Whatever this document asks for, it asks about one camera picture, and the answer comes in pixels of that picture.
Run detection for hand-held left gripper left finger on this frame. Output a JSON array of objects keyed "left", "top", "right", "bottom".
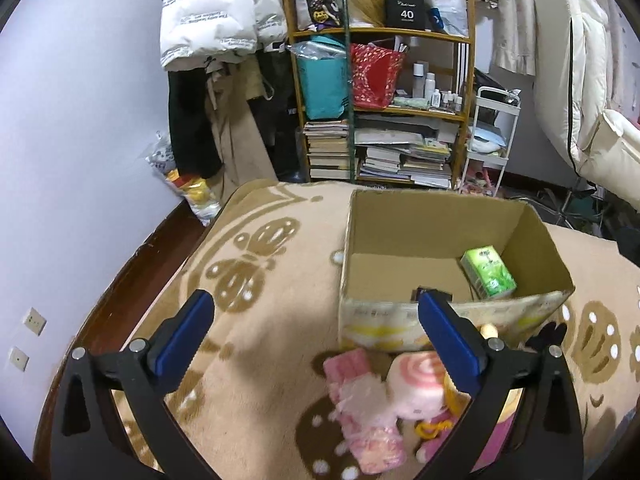
[{"left": 50, "top": 289, "right": 221, "bottom": 480}]

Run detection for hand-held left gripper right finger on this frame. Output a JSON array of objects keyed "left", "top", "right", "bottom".
[{"left": 417, "top": 289, "right": 586, "bottom": 480}]

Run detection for pale pink swirl plush toy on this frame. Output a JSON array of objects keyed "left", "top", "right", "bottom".
[{"left": 387, "top": 350, "right": 451, "bottom": 423}]

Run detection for printed cardboard box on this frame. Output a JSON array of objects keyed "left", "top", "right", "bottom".
[{"left": 339, "top": 189, "right": 576, "bottom": 353}]

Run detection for pink purple plush toy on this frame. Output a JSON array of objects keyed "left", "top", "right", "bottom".
[{"left": 415, "top": 390, "right": 516, "bottom": 463}]

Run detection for pink packet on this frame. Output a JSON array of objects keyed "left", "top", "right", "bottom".
[{"left": 322, "top": 350, "right": 408, "bottom": 476}]

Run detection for small black item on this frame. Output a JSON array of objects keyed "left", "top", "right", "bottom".
[{"left": 412, "top": 286, "right": 453, "bottom": 306}]

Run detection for green tissue packet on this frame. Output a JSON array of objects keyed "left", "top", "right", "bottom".
[{"left": 460, "top": 245, "right": 518, "bottom": 301}]

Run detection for beige brown printed blanket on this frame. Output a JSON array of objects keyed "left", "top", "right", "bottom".
[{"left": 112, "top": 180, "right": 640, "bottom": 480}]

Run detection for clear bag of toys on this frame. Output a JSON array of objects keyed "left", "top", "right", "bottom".
[{"left": 146, "top": 132, "right": 223, "bottom": 226}]

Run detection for pile of pink toys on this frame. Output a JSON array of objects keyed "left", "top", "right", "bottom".
[{"left": 462, "top": 167, "right": 501, "bottom": 196}]

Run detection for pile of books and papers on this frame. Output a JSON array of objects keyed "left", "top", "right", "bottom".
[{"left": 356, "top": 115, "right": 463, "bottom": 188}]

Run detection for pale blue cloth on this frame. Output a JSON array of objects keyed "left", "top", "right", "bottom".
[{"left": 472, "top": 127, "right": 506, "bottom": 153}]

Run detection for hanging beige coat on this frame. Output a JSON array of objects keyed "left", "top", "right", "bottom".
[{"left": 205, "top": 57, "right": 278, "bottom": 201}]

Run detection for hanging black trousers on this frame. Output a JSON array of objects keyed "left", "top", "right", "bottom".
[{"left": 167, "top": 62, "right": 223, "bottom": 178}]

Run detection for stack of old books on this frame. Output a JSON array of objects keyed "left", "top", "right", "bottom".
[{"left": 302, "top": 120, "right": 353, "bottom": 181}]

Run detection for white rolling cart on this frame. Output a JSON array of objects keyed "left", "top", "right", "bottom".
[{"left": 460, "top": 86, "right": 521, "bottom": 198}]

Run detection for hanging dark jacket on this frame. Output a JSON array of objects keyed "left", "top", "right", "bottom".
[{"left": 255, "top": 50, "right": 306, "bottom": 183}]

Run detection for group of cosmetic bottles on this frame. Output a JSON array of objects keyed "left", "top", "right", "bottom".
[{"left": 412, "top": 60, "right": 463, "bottom": 111}]

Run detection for thin green pole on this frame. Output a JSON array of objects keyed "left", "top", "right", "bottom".
[{"left": 339, "top": 0, "right": 358, "bottom": 183}]

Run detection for red patterned gift bag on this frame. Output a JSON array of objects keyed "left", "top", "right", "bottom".
[{"left": 349, "top": 42, "right": 406, "bottom": 110}]

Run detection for cream padded office chair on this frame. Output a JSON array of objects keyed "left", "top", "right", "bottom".
[{"left": 520, "top": 0, "right": 640, "bottom": 241}]

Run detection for teal bag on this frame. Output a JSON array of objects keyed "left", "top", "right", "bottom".
[{"left": 297, "top": 35, "right": 351, "bottom": 120}]

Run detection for wooden bookshelf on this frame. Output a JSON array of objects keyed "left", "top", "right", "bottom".
[{"left": 280, "top": 0, "right": 476, "bottom": 191}]

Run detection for clear plastic bag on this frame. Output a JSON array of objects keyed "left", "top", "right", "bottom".
[{"left": 290, "top": 40, "right": 346, "bottom": 61}]

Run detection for white printed puffer jacket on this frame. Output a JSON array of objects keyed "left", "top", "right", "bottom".
[{"left": 160, "top": 0, "right": 291, "bottom": 72}]

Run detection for black square box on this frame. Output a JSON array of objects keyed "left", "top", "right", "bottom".
[{"left": 384, "top": 0, "right": 425, "bottom": 31}]

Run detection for dark wooden bed frame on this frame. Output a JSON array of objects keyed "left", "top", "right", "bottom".
[{"left": 30, "top": 200, "right": 211, "bottom": 461}]

